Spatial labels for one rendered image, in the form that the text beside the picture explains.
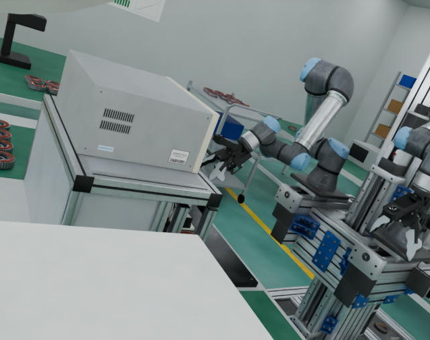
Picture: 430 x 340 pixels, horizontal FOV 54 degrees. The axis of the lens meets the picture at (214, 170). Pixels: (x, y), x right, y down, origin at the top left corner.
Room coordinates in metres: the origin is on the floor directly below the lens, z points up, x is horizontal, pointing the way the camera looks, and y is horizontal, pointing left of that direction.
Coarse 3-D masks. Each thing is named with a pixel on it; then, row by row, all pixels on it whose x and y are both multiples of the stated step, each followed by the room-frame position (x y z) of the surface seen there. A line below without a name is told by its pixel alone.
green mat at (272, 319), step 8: (248, 296) 1.31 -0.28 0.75; (256, 296) 1.33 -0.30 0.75; (264, 296) 1.35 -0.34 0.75; (248, 304) 1.27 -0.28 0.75; (256, 304) 1.28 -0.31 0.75; (264, 304) 1.30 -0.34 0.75; (272, 304) 1.32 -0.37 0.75; (256, 312) 1.24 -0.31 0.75; (264, 312) 1.26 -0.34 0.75; (272, 312) 1.27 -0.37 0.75; (280, 312) 1.29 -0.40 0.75; (264, 320) 1.21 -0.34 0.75; (272, 320) 1.23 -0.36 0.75; (280, 320) 1.25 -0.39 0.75; (272, 328) 1.19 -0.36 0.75; (280, 328) 1.21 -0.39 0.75; (288, 328) 1.22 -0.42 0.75; (272, 336) 1.15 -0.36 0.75; (280, 336) 1.16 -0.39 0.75; (288, 336) 1.18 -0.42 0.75; (296, 336) 1.20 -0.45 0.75
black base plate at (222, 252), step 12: (192, 204) 1.85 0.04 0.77; (192, 216) 1.73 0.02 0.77; (216, 240) 1.59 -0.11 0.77; (216, 252) 1.49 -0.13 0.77; (228, 252) 1.53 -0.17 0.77; (228, 264) 1.44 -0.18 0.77; (240, 264) 1.47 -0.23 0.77; (228, 276) 1.36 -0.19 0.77; (240, 276) 1.39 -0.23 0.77; (252, 276) 1.42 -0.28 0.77
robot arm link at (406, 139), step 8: (408, 128) 1.39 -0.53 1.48; (416, 128) 1.41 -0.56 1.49; (424, 128) 1.39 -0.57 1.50; (400, 136) 1.37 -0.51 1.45; (408, 136) 1.36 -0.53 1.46; (416, 136) 1.35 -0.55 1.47; (424, 136) 1.34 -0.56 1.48; (400, 144) 1.37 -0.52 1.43; (408, 144) 1.35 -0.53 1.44; (416, 144) 1.33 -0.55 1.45; (424, 144) 1.32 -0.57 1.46; (408, 152) 1.36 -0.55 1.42; (416, 152) 1.33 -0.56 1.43
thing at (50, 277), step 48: (0, 240) 0.48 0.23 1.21; (48, 240) 0.52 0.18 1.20; (96, 240) 0.57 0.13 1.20; (144, 240) 0.62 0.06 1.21; (192, 240) 0.68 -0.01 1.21; (0, 288) 0.40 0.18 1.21; (48, 288) 0.43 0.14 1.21; (96, 288) 0.46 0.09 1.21; (144, 288) 0.50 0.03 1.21; (192, 288) 0.54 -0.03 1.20; (0, 336) 0.34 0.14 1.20; (48, 336) 0.36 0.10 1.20; (96, 336) 0.38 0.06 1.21; (144, 336) 0.41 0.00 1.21; (192, 336) 0.44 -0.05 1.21; (240, 336) 0.48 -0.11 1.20
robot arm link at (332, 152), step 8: (320, 144) 2.05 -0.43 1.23; (328, 144) 2.04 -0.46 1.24; (336, 144) 2.01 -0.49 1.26; (344, 144) 2.09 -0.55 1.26; (320, 152) 2.03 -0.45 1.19; (328, 152) 2.01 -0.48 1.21; (336, 152) 2.00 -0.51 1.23; (344, 152) 2.00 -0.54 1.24; (320, 160) 2.04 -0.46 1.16; (328, 160) 2.01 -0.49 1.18; (336, 160) 2.00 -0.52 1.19; (344, 160) 2.02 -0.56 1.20; (328, 168) 2.00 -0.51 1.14; (336, 168) 2.00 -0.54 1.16
